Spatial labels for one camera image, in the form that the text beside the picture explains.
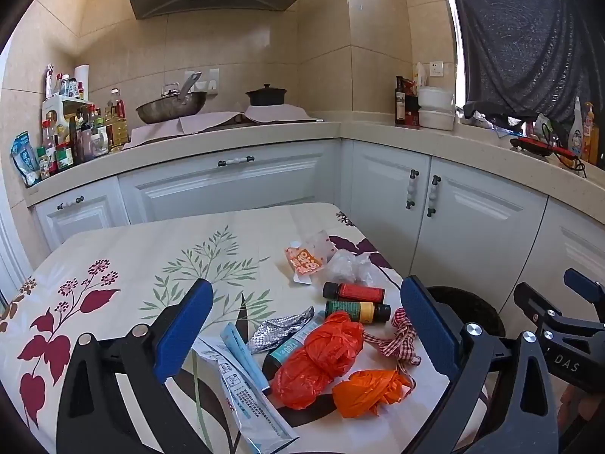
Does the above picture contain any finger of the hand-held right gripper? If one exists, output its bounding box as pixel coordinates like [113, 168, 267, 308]
[513, 282, 605, 336]
[564, 268, 605, 304]

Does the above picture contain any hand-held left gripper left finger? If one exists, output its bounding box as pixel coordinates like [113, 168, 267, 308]
[57, 278, 216, 454]

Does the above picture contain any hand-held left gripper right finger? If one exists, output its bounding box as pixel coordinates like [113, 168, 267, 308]
[399, 275, 561, 454]

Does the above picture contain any red checkered ribbon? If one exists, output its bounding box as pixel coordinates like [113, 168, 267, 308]
[363, 307, 422, 367]

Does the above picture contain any black trash bin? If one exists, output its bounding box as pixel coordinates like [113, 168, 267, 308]
[428, 286, 506, 341]

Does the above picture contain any blue white long packet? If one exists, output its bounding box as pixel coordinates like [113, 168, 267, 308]
[221, 322, 272, 395]

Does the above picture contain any green yellow label bottle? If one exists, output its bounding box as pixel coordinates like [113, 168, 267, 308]
[325, 299, 392, 325]

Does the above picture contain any red label small bottle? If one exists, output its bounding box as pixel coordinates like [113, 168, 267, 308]
[323, 282, 385, 303]

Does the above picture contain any small orange plastic bag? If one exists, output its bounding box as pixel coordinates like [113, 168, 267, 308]
[332, 370, 417, 419]

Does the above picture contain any silver foil wrapper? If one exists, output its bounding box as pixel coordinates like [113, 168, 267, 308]
[247, 306, 315, 354]

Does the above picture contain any clear plastic wrap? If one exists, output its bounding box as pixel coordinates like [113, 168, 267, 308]
[326, 252, 374, 285]

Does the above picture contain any white printed tube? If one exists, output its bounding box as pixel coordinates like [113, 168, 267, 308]
[191, 337, 299, 454]

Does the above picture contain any teal label tube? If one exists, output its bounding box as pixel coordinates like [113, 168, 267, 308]
[261, 326, 322, 381]

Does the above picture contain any large orange plastic bag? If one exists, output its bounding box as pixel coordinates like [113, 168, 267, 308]
[273, 311, 365, 410]

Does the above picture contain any orange white snack wrapper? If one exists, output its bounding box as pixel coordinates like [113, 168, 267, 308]
[284, 230, 337, 287]

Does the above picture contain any person's right hand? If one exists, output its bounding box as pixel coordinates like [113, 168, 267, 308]
[560, 382, 605, 436]

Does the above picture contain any white cabinet door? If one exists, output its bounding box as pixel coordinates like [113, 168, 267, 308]
[350, 142, 431, 275]
[411, 158, 549, 294]
[33, 177, 130, 247]
[496, 199, 605, 322]

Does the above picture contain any floral tablecloth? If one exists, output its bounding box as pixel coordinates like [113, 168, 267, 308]
[0, 202, 455, 454]

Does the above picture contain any red black handheld appliance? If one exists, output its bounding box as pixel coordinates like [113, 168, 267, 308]
[509, 136, 587, 159]

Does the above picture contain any wide white cabinet front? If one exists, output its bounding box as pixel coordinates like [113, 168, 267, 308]
[118, 141, 341, 225]

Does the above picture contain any yellow dish soap bottle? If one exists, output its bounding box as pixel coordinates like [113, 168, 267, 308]
[582, 101, 600, 166]

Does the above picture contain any white spray bottle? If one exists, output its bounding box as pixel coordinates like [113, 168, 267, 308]
[567, 97, 584, 157]

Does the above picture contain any crumpled light cloth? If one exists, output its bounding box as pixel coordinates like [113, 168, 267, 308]
[463, 111, 502, 129]

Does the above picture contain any white lidded bowl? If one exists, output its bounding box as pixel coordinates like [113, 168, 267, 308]
[417, 86, 455, 110]
[418, 109, 455, 131]

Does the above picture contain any pink stove cover cloth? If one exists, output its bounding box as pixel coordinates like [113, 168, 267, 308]
[129, 104, 315, 145]

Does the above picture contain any yellow cooking oil bottle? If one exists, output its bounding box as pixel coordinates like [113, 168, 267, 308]
[105, 89, 130, 152]

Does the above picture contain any beige kitchen countertop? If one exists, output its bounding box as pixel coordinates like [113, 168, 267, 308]
[26, 120, 605, 235]

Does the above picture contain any dark glass oil bottle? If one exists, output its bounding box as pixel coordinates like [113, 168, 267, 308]
[395, 76, 407, 126]

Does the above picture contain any group of condiment bottles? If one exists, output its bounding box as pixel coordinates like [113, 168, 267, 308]
[37, 64, 130, 178]

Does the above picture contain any steel wok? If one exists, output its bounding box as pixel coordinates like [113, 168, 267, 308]
[136, 72, 209, 124]

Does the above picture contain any blue white pouch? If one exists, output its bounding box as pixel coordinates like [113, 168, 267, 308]
[10, 132, 41, 187]

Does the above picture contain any black casserole pot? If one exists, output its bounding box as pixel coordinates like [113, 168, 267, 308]
[245, 84, 288, 107]

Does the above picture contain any dark grey curtain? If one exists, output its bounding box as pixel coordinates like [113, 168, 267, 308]
[447, 0, 605, 126]

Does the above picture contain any white paper towel roll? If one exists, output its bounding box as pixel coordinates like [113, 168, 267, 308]
[74, 64, 90, 100]

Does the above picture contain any black power cable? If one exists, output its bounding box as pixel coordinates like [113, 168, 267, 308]
[541, 123, 589, 178]

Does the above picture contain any vertical ceramic cabinet handle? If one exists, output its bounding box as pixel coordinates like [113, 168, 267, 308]
[427, 176, 442, 218]
[405, 169, 420, 210]

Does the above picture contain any white double wall socket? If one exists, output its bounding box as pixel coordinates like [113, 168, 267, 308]
[183, 69, 220, 95]

